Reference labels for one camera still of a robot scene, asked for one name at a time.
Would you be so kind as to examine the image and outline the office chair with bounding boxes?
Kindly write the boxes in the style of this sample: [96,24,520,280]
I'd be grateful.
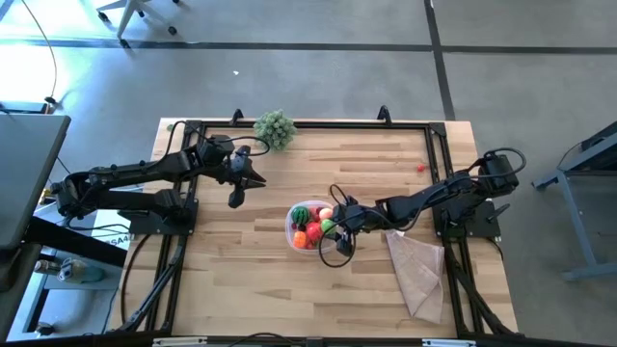
[94,0,183,49]

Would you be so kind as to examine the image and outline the teal bottle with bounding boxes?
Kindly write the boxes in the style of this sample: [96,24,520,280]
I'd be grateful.
[57,257,106,285]

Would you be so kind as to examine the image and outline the black desk beam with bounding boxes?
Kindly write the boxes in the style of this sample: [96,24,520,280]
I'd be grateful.
[21,216,129,269]

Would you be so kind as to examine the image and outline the grey desk top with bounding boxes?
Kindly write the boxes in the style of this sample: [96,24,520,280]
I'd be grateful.
[0,113,72,252]

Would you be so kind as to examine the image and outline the blue-grey table frame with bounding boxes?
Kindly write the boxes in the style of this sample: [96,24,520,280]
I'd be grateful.
[531,120,617,283]

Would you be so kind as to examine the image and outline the clear plastic tupperware container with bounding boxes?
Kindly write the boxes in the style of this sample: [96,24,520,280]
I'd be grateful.
[283,200,341,255]

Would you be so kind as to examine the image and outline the toy watermelon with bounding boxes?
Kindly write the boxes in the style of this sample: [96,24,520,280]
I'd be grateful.
[290,205,311,227]

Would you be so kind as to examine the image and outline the beige folded cloth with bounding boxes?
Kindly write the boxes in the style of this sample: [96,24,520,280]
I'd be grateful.
[385,225,445,325]

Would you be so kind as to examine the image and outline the silver edge bracket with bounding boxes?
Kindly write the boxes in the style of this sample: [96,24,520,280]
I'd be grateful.
[152,336,208,347]
[421,338,477,347]

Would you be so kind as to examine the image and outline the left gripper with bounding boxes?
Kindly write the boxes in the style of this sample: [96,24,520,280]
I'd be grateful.
[219,147,267,192]

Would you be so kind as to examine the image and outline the white paper label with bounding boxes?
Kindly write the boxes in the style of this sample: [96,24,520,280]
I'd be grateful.
[91,209,137,252]

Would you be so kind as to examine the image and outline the black aluminium table frame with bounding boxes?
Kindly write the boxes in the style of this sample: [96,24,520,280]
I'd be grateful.
[109,119,520,338]

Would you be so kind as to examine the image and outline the green spiky artificial plant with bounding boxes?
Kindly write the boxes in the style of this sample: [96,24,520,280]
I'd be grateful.
[253,109,298,151]

